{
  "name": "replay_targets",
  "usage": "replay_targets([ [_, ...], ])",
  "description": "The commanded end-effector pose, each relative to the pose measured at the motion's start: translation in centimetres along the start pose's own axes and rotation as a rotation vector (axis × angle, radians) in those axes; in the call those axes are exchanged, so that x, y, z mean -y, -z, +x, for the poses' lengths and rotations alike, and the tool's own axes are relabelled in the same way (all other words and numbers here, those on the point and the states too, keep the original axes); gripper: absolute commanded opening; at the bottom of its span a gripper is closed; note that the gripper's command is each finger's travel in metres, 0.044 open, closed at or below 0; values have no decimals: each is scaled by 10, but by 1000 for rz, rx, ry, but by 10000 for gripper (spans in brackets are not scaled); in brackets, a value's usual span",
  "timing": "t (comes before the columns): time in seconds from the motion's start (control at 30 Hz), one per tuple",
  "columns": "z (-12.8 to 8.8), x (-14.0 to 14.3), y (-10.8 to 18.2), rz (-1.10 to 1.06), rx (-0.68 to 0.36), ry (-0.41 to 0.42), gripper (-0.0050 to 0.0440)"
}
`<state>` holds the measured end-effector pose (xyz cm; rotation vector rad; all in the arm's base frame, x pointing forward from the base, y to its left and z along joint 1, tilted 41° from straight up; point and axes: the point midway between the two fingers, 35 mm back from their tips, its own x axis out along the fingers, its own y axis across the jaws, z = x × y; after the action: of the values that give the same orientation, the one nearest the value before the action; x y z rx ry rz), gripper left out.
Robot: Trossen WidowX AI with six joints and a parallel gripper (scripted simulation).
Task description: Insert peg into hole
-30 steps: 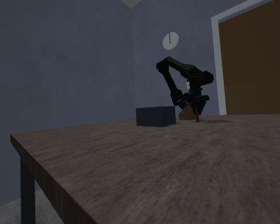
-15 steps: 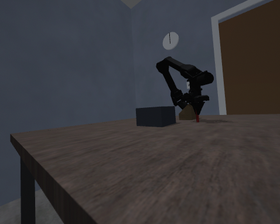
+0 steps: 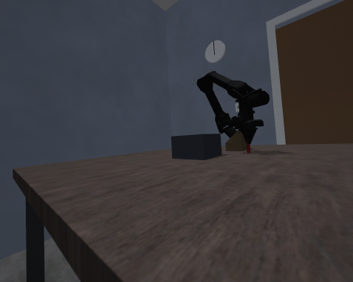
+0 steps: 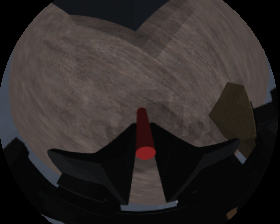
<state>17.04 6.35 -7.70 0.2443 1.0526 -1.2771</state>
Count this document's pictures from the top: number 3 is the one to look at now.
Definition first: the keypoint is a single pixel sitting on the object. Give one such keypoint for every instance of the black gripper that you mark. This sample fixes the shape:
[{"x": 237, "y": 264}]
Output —
[{"x": 248, "y": 129}]

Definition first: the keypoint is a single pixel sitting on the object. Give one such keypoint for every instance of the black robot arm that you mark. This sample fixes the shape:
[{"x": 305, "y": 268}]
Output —
[{"x": 247, "y": 97}]

